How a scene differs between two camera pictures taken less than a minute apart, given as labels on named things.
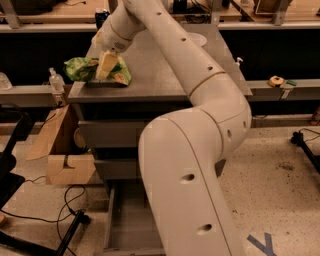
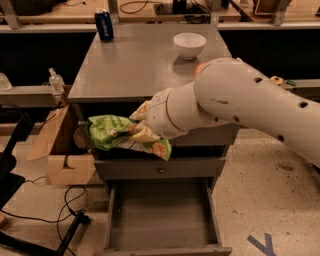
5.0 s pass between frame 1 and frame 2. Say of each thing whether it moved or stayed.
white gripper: moved
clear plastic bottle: stayed
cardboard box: stayed
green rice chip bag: moved
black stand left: stayed
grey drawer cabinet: stayed
